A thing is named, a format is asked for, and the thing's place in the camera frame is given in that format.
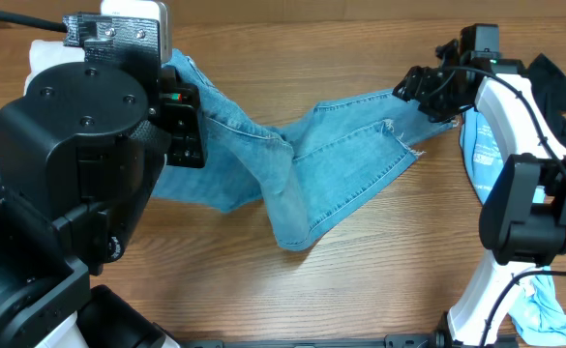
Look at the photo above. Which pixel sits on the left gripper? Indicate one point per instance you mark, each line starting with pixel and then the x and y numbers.
pixel 177 110

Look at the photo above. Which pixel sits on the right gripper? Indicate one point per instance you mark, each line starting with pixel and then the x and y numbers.
pixel 417 88

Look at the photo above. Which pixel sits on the blue denim jeans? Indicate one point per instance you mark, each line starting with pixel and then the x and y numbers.
pixel 311 174

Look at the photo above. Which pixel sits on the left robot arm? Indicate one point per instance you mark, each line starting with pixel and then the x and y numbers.
pixel 80 154

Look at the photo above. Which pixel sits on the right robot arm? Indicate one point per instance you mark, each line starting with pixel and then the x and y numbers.
pixel 522 224

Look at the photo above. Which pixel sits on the crumpled black garment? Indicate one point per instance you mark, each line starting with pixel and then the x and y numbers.
pixel 548 83

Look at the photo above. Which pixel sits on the folded beige trousers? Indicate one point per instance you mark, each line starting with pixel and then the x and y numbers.
pixel 44 55

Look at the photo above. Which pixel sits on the light blue printed t-shirt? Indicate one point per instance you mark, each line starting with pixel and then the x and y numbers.
pixel 536 314

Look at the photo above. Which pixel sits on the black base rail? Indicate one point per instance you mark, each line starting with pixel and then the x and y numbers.
pixel 302 344

